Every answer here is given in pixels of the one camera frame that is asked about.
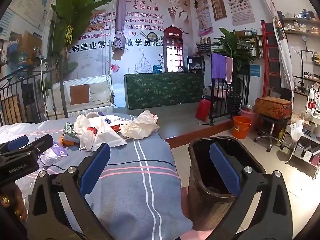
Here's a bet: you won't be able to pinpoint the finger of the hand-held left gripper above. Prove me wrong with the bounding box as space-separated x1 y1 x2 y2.
15 134 54 155
0 135 29 153

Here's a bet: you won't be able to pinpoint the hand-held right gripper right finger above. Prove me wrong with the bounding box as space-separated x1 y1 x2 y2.
207 142 293 240

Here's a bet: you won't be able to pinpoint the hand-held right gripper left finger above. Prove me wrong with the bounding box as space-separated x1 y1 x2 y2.
27 143 114 240

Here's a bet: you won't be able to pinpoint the white wrapper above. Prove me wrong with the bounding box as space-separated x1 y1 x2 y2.
39 150 60 166

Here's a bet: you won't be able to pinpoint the purple white packet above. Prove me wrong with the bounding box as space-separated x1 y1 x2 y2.
50 141 68 157

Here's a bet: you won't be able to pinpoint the partly peeled orange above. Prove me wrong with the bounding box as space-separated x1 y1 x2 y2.
60 134 80 147

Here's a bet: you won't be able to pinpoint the white plastic bag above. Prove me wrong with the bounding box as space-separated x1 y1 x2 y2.
74 115 101 152

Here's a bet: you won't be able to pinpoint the white printed bag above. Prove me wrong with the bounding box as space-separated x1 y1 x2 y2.
94 116 135 148

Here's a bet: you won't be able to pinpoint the dark brown trash bin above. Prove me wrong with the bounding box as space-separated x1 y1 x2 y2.
187 136 267 232

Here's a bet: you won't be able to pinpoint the cream plastic bag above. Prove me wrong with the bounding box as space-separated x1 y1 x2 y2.
119 110 160 140

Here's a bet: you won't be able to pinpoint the person's left hand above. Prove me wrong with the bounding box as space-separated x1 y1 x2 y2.
0 184 28 222

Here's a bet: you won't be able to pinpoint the striped grey-blue blanket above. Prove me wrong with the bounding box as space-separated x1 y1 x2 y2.
0 116 194 240

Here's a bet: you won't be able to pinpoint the orange bucket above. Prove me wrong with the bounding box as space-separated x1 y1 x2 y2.
233 116 252 139

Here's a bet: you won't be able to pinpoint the white wicker swing sofa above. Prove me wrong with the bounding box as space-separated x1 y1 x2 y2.
46 75 115 120

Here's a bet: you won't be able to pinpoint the white cushion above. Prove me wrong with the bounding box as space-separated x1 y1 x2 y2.
89 81 112 103
52 82 72 108

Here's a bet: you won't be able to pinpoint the pink basin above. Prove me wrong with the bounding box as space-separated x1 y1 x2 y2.
239 109 258 125

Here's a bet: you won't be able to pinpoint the orange cushion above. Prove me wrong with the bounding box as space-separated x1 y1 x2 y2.
69 84 90 105

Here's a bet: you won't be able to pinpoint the swivel stool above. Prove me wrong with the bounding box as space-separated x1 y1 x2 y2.
253 115 288 153

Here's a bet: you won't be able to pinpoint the red paper bag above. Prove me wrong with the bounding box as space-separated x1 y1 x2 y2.
195 99 213 122

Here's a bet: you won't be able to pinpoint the black mesh basket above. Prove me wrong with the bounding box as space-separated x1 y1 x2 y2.
226 95 243 113

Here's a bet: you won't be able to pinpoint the pink washtub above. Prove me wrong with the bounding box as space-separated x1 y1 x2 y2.
212 84 235 98

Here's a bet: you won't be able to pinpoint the red patterned suitcase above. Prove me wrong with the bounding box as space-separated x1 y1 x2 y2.
254 96 292 120

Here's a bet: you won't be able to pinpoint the white trolley cart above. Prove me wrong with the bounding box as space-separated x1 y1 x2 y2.
285 92 320 179

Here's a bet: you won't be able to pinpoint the pink towel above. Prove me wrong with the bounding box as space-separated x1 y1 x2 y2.
225 56 234 85

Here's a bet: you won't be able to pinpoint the green patterned counter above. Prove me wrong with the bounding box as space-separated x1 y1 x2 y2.
124 72 205 110

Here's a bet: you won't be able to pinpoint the purple towel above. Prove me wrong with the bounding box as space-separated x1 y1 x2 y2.
211 53 227 79

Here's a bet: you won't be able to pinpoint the black display box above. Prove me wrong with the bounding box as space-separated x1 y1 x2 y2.
187 56 205 72

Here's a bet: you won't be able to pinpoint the red ladder shelf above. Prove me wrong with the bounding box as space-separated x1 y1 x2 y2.
260 20 282 98

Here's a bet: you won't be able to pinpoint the white hanging banner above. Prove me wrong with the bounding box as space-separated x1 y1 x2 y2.
267 0 295 90

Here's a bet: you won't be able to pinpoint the green potted plant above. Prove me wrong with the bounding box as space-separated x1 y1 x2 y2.
212 27 256 71

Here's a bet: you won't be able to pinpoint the small shelf with bottles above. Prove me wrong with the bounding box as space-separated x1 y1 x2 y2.
196 36 213 56

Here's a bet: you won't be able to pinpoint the red telephone booth cabinet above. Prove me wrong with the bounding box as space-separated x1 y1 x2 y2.
163 27 184 73

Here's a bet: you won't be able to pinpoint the wooden shelf unit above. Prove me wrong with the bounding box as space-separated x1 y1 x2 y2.
234 29 265 61

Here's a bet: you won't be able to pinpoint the banana plant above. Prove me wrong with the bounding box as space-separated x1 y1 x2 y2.
51 0 113 72

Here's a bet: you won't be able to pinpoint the black pipe with gauge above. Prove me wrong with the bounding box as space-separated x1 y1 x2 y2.
299 35 320 66

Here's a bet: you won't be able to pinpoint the purple folded umbrella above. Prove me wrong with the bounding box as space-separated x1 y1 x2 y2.
112 0 129 61

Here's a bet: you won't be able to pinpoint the black cable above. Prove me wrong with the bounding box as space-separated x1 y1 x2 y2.
49 159 175 174

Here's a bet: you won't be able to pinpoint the black iron bed frame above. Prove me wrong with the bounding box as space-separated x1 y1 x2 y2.
0 54 70 127

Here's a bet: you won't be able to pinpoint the swing rope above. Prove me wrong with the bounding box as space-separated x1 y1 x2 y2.
107 0 119 107

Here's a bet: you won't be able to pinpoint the wooden wall shelf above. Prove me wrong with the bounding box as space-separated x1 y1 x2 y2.
278 11 320 26
293 71 320 83
284 24 320 37

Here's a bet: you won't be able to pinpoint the blue white wall posters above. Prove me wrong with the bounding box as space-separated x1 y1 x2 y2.
0 0 58 41

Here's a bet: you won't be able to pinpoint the pink portrait wall poster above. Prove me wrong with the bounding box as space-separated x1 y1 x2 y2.
192 0 214 37

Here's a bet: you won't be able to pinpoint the large printed wall poster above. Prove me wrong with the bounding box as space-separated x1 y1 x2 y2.
66 0 192 80

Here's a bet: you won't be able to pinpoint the brown building wall poster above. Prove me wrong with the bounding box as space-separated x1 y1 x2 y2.
208 0 227 21

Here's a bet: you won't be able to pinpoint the eyebrow chart wall poster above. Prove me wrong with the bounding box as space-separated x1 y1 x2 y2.
221 0 256 26

